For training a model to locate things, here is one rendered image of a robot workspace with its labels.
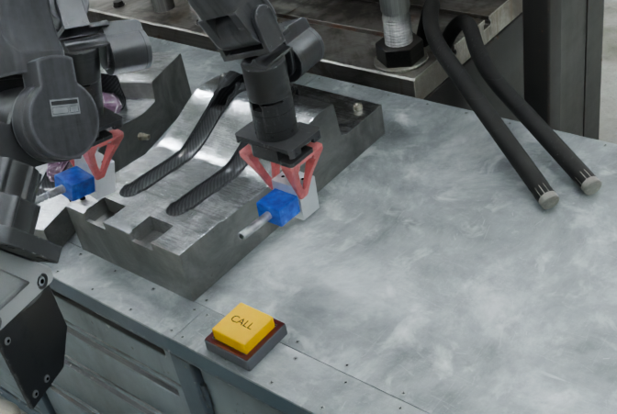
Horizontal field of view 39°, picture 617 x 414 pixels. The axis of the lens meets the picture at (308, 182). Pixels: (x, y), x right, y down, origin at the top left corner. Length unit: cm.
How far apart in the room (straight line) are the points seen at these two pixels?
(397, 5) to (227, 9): 75
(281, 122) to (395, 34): 70
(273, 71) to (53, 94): 33
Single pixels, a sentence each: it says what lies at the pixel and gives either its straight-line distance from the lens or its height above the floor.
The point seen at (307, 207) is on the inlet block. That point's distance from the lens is 120.
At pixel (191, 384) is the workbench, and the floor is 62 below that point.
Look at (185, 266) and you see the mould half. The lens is 124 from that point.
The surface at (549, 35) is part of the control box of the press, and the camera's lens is 181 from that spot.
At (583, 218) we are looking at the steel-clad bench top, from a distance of 134.
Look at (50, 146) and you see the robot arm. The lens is 83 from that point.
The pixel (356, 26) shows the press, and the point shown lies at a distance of 201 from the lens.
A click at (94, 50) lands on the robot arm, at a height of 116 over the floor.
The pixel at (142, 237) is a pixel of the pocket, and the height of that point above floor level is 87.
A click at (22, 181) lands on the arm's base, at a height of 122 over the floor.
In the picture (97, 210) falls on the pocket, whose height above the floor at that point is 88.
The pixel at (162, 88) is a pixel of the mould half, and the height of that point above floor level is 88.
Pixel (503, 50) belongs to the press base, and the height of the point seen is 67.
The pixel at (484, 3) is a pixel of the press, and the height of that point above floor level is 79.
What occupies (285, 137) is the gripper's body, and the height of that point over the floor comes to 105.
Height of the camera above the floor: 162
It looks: 34 degrees down
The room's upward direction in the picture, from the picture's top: 11 degrees counter-clockwise
